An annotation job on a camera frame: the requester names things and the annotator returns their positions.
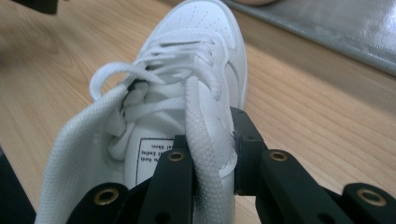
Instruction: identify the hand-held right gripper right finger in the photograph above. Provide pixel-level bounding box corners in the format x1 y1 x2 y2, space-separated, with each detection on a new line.
230 106 353 224

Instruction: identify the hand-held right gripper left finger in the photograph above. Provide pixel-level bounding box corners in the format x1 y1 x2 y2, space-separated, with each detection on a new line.
138 134 194 224

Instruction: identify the white sneaker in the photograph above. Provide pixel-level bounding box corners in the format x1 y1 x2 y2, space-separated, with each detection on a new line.
34 0 248 224

